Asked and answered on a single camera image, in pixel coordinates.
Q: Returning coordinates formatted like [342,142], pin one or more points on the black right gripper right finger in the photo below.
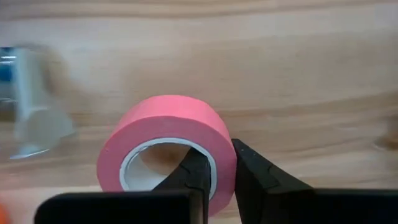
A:
[280,205]

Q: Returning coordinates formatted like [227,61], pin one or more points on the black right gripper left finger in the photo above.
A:
[124,208]

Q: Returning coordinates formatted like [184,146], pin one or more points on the small silver blue cylinder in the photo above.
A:
[5,71]

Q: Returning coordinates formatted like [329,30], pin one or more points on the pink tape roll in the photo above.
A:
[168,124]

